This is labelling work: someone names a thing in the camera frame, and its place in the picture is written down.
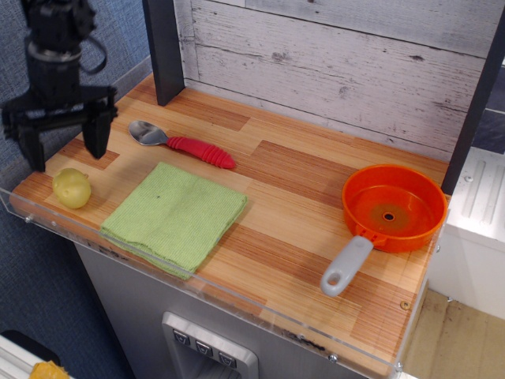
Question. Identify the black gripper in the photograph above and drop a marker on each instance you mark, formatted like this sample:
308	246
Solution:
56	99

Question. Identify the orange pot grey handle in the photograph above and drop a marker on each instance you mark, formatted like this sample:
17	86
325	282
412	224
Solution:
386	207

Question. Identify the clear acrylic table guard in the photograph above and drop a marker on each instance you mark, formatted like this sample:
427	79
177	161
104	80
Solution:
267	267

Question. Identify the yellow black object bottom left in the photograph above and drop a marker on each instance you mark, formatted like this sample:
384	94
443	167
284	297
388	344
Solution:
23	357

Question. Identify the red handled metal spoon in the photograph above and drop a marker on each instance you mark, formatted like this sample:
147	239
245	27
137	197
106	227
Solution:
148	134

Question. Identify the white side cabinet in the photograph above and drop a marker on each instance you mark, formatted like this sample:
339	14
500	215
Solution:
468	265

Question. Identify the green cloth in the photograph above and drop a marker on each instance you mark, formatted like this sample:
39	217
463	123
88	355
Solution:
174	219

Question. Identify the yellow potato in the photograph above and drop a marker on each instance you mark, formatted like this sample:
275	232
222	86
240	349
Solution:
71	188

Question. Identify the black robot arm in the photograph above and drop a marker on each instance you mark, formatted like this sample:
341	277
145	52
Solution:
57	29

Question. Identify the dark right vertical post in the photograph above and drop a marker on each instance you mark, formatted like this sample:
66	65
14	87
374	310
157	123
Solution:
477	106

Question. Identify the grey cabinet with dispenser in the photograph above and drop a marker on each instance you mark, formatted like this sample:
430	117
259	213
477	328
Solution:
137	305

